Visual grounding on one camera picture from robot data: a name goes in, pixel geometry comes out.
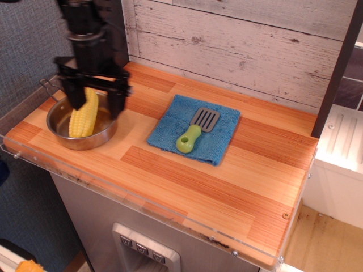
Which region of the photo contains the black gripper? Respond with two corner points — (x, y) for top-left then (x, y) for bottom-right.
(54, 33), (130, 119)

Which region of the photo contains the yellow plastic corn cob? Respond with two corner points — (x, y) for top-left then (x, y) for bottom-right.
(69, 87), (99, 138)

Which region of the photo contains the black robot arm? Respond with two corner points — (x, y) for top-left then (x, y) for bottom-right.
(54, 1), (130, 119)

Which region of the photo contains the small steel saucepan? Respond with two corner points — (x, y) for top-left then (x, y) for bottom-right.
(47, 87), (118, 150)

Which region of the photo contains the clear acrylic edge guard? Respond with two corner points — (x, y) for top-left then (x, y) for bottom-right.
(4, 131), (317, 271)

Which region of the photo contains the grey toy fridge cabinet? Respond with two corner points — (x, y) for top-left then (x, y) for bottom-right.
(51, 174), (259, 271)

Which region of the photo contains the silver dispenser panel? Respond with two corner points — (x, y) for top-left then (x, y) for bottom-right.
(112, 223), (182, 271)

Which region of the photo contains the orange object bottom left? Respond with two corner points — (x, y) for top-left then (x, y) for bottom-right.
(15, 260), (45, 272)

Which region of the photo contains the white toy sink unit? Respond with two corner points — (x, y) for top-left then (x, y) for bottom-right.
(301, 41), (363, 230)

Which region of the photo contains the dark left frame post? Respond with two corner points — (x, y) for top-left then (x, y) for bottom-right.
(98, 0), (129, 67)

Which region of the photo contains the dark frame post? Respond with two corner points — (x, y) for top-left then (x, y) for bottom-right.
(311, 0), (362, 138)
(98, 0), (129, 67)

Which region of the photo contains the grey spatula green handle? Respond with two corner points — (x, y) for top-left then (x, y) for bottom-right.
(176, 107), (220, 154)

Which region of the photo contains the dark right frame post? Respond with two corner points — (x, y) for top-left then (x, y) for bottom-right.
(311, 0), (362, 138)

